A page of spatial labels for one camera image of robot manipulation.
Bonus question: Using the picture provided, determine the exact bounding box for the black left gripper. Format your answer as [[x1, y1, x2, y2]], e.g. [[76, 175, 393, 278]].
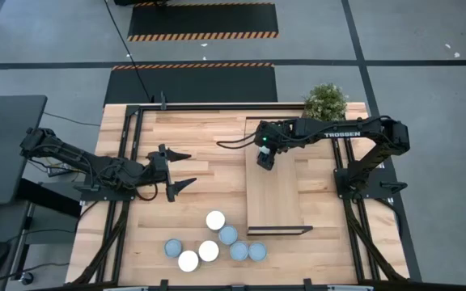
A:
[[143, 143, 198, 203]]

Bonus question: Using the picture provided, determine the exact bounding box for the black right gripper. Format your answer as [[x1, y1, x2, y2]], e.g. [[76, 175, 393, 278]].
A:
[[253, 119, 299, 171]]

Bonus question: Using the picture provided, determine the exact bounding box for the dark grey desk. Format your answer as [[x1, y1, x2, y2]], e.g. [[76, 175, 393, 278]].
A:
[[0, 95, 49, 206]]

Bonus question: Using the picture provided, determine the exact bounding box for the black aluminium table frame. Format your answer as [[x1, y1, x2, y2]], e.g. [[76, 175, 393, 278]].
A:
[[66, 103, 410, 291]]

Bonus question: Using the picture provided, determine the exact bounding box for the black floor cable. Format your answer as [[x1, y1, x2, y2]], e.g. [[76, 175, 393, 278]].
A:
[[103, 0, 154, 103]]

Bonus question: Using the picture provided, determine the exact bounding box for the pale can smiling pea pod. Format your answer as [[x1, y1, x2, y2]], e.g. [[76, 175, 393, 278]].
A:
[[218, 225, 239, 247]]

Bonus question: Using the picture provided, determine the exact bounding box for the tall oranges can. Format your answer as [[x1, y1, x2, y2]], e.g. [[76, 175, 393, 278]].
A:
[[177, 249, 200, 273]]

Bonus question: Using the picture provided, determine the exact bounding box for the black hazard-striped floor mat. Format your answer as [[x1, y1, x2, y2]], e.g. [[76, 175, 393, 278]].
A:
[[103, 62, 278, 104], [126, 2, 279, 42]]

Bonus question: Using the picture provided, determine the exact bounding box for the teal tuna can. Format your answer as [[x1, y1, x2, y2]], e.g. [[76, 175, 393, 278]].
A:
[[163, 238, 184, 259]]

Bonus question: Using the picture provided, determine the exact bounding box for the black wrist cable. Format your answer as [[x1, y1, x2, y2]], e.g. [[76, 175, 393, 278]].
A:
[[215, 132, 259, 150]]

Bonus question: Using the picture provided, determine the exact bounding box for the green potted plant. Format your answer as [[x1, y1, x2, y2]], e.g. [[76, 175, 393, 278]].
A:
[[302, 82, 350, 122]]

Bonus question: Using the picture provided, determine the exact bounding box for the tall peaches can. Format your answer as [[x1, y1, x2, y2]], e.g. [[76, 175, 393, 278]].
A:
[[205, 209, 227, 232]]

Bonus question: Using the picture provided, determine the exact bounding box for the tall corn can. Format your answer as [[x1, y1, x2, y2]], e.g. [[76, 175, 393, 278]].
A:
[[197, 239, 220, 264]]

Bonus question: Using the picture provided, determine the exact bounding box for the light grey desk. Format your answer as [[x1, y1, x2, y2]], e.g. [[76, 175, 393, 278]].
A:
[[0, 200, 36, 291]]

